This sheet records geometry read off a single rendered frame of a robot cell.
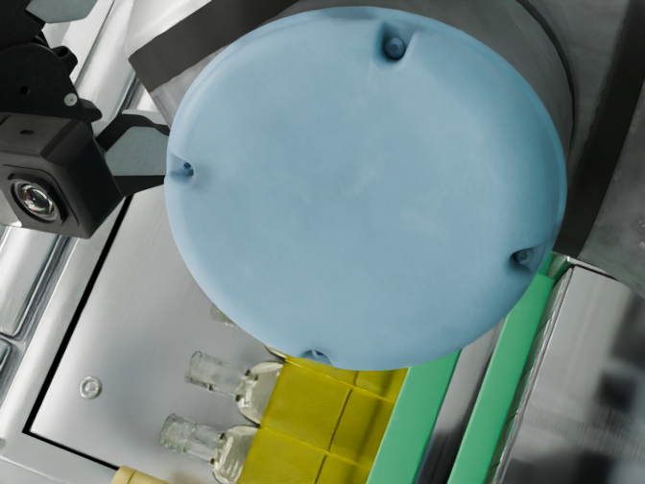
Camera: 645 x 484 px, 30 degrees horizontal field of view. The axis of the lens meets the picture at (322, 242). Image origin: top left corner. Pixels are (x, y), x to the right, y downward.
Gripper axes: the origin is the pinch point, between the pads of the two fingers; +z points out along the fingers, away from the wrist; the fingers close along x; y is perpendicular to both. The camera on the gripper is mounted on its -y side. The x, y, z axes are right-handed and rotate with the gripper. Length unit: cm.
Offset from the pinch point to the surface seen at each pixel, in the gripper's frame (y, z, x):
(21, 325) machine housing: 47, -15, 47
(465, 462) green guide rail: 1.3, 6.5, 42.5
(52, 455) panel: 36, -19, 54
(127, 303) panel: 43, -5, 48
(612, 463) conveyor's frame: -5.2, 14.5, 43.3
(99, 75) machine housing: 61, 5, 34
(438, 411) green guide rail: 4.7, 6.9, 40.1
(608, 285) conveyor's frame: 2.9, 21.9, 36.5
